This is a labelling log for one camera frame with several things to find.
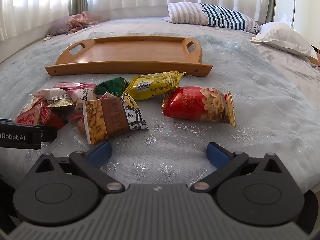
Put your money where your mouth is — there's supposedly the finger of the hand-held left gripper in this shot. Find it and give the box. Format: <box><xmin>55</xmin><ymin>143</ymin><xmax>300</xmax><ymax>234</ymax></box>
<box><xmin>40</xmin><ymin>126</ymin><xmax>58</xmax><ymax>142</ymax></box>

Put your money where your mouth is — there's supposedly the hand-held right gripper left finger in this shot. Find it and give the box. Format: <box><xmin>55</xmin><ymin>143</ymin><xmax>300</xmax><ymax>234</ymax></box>
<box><xmin>35</xmin><ymin>141</ymin><xmax>125</xmax><ymax>194</ymax></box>

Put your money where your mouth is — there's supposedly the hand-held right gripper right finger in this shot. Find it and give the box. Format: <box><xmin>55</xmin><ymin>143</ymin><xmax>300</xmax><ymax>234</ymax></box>
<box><xmin>190</xmin><ymin>142</ymin><xmax>283</xmax><ymax>193</ymax></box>

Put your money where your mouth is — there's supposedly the brown peanut snack packet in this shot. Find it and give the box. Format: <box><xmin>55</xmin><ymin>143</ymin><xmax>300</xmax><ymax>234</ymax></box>
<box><xmin>75</xmin><ymin>97</ymin><xmax>132</xmax><ymax>145</ymax></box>

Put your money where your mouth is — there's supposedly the small gold snack packet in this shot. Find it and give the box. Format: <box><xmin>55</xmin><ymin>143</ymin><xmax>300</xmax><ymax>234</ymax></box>
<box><xmin>47</xmin><ymin>98</ymin><xmax>75</xmax><ymax>110</ymax></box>

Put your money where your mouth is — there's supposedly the pale snack bar packet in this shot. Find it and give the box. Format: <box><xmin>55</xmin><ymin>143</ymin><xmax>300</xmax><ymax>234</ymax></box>
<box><xmin>32</xmin><ymin>88</ymin><xmax>70</xmax><ymax>101</ymax></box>

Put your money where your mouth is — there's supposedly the dark patterned snack packet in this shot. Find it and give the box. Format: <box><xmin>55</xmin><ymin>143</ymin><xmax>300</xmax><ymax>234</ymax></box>
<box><xmin>120</xmin><ymin>92</ymin><xmax>150</xmax><ymax>131</ymax></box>

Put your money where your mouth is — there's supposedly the white red-print snack packet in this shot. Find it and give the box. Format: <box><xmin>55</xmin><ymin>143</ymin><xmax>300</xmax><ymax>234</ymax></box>
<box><xmin>67</xmin><ymin>87</ymin><xmax>97</xmax><ymax>110</ymax></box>

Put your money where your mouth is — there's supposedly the long red snack packet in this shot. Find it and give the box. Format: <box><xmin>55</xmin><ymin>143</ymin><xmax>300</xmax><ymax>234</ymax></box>
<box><xmin>53</xmin><ymin>82</ymin><xmax>97</xmax><ymax>92</ymax></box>

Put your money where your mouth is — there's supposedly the red nut snack packet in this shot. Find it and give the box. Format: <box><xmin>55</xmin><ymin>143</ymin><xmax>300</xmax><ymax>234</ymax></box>
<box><xmin>162</xmin><ymin>86</ymin><xmax>237</xmax><ymax>128</ymax></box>

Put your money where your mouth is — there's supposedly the green snack packet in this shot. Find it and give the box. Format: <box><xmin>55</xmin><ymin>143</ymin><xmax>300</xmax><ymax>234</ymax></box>
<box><xmin>96</xmin><ymin>77</ymin><xmax>130</xmax><ymax>98</ymax></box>

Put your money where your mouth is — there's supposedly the yellow snack packet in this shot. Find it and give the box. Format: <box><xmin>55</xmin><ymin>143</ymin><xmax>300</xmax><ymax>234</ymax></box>
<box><xmin>124</xmin><ymin>71</ymin><xmax>186</xmax><ymax>101</ymax></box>

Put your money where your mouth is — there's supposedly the wooden tray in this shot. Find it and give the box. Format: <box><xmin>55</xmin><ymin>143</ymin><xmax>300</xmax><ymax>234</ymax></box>
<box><xmin>45</xmin><ymin>35</ymin><xmax>213</xmax><ymax>77</ymax></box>

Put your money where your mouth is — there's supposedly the mauve pillow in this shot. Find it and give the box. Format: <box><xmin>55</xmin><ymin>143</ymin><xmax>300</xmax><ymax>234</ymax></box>
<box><xmin>46</xmin><ymin>17</ymin><xmax>75</xmax><ymax>37</ymax></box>

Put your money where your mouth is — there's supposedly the pink crumpled blanket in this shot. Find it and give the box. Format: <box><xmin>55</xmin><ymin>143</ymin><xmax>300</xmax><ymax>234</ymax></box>
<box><xmin>66</xmin><ymin>11</ymin><xmax>110</xmax><ymax>34</ymax></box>

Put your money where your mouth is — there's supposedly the grey patterned bedspread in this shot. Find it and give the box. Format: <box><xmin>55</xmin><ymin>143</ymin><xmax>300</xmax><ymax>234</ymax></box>
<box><xmin>0</xmin><ymin>17</ymin><xmax>320</xmax><ymax>120</ymax></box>

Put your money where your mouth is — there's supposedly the white stuffed bag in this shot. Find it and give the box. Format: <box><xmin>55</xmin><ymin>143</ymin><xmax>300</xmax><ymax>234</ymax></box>
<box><xmin>251</xmin><ymin>14</ymin><xmax>319</xmax><ymax>60</ymax></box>

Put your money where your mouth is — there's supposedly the striped pillow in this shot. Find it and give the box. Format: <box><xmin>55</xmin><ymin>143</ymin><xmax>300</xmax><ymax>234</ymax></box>
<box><xmin>162</xmin><ymin>2</ymin><xmax>260</xmax><ymax>34</ymax></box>

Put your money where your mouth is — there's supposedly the white wardrobe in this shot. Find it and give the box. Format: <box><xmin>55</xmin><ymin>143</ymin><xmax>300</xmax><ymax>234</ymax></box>
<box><xmin>274</xmin><ymin>0</ymin><xmax>320</xmax><ymax>53</ymax></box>

